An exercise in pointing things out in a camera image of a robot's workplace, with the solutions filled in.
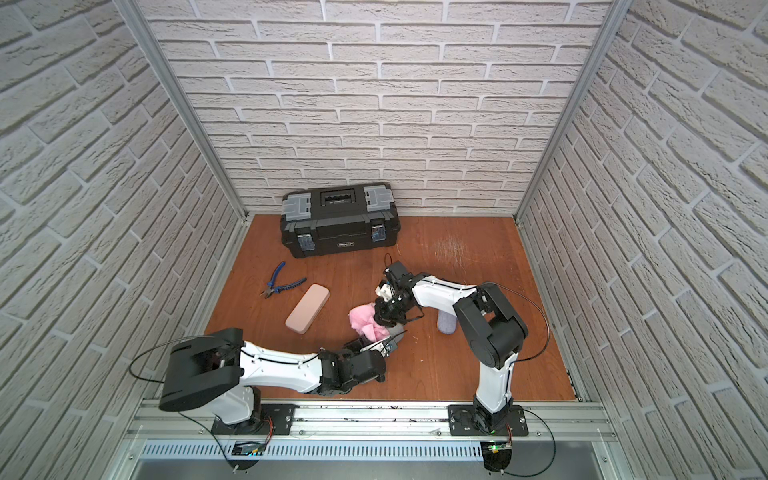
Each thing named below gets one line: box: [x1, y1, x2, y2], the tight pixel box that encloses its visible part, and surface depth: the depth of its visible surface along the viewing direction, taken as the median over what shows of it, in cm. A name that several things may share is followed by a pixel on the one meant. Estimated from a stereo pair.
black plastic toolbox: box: [280, 182, 401, 259], surface depth 100 cm
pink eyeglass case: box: [285, 283, 330, 335], surface depth 94 cm
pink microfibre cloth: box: [348, 302, 390, 342], surface depth 86 cm
